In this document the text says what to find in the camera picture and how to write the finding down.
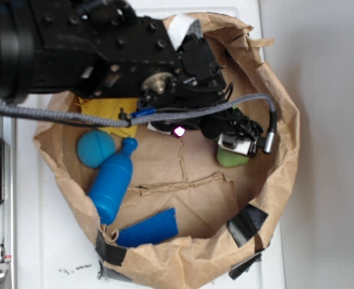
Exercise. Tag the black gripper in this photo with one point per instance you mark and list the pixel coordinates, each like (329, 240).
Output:
(136, 57)

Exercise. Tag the yellow knitted cloth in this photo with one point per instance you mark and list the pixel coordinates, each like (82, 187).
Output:
(110, 109)

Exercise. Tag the blue sponge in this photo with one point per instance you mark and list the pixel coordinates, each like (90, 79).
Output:
(152, 230)

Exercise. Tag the blue plastic bottle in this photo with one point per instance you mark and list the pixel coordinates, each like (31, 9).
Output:
(112, 182)

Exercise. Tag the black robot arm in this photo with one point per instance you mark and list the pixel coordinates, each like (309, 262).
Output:
(38, 54)

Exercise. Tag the aluminium rail with bracket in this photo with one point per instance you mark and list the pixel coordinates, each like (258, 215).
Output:
(7, 208)

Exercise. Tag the blue knitted ball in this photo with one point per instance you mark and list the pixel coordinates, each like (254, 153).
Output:
(94, 147)

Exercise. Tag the green plush animal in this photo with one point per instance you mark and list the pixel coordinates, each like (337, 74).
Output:
(230, 159)

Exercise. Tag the brown paper bag basket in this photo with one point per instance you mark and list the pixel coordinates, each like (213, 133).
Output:
(225, 215)

